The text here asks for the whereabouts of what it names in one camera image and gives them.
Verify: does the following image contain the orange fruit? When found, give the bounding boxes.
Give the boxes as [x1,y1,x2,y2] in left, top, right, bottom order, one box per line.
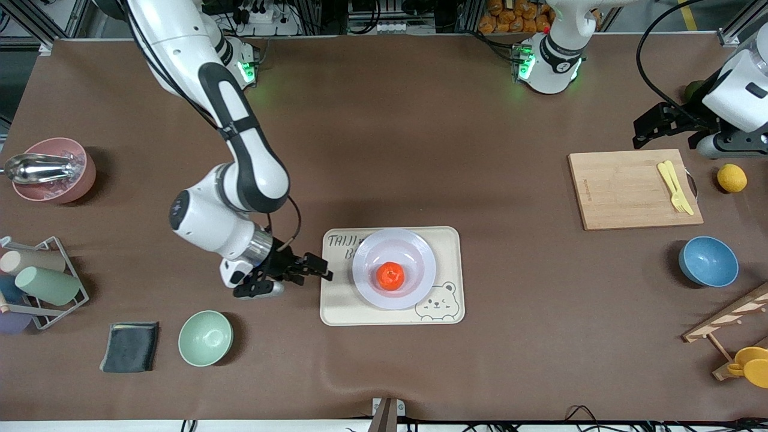
[377,262,406,292]

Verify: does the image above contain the lavender round plate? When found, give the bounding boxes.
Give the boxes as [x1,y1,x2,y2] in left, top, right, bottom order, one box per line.
[352,228,437,311]

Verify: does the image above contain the cream bear print tray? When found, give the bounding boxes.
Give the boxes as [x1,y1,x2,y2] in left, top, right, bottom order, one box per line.
[320,226,466,326]

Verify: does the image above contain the yellow plastic fork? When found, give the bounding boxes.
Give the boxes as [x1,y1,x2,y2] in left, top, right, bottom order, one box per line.
[657,162,688,214]

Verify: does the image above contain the wooden cutting board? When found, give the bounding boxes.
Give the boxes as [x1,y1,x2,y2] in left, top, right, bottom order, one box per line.
[568,149,704,231]

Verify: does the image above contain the yellow plastic knife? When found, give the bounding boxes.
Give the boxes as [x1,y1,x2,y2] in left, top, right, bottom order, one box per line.
[665,160,695,217]

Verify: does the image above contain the yellow lemon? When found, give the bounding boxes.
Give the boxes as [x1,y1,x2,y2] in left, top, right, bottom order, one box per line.
[717,163,748,193]

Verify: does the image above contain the green bowl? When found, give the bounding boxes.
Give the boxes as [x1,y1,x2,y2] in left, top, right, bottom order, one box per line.
[178,310,233,367]

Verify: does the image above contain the blue bowl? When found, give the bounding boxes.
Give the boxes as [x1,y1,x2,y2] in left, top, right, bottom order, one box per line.
[679,236,739,287]

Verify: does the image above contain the bag of orange fruits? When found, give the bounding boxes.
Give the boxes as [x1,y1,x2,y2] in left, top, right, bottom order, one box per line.
[478,0,554,35]

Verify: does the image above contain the dark grey folded cloth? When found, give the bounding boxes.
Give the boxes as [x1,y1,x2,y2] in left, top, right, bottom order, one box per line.
[100,322,160,373]

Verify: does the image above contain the wooden hanging rack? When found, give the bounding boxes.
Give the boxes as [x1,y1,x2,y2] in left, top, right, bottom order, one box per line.
[683,282,768,382]

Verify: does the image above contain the green cup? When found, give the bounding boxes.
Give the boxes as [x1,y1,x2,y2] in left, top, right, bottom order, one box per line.
[15,266,82,305]

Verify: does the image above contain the pink bowl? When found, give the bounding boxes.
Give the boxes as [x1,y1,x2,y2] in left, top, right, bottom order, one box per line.
[12,137,97,205]

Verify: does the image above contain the beige cup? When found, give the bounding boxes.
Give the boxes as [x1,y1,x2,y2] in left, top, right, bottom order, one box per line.
[0,249,67,277]

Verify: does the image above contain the white power strip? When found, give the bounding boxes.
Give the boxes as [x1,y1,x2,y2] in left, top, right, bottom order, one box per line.
[240,0,301,37]

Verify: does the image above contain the shiny metal scoop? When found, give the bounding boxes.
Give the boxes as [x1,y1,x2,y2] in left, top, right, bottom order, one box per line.
[3,153,82,185]

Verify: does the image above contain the blue cup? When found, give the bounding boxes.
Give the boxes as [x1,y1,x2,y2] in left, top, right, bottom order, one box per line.
[0,276,26,304]

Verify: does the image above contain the purple cup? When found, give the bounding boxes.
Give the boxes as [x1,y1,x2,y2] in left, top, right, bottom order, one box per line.
[0,312,34,335]

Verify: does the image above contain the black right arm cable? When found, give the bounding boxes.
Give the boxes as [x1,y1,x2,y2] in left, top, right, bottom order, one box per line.
[264,195,302,248]

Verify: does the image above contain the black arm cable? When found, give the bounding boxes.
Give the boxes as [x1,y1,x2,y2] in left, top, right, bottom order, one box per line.
[636,0,721,115]
[264,195,302,248]

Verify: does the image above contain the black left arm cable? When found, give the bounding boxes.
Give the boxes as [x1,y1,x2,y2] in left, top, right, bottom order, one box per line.
[636,0,721,115]

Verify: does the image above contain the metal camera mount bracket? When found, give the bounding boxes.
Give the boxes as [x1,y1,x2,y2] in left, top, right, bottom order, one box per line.
[369,397,406,432]

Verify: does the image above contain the grey wire cup rack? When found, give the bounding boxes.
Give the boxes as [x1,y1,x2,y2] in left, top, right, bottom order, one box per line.
[0,236,91,331]

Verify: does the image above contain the black floor cables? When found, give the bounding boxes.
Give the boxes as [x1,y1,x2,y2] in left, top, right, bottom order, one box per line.
[180,405,768,432]

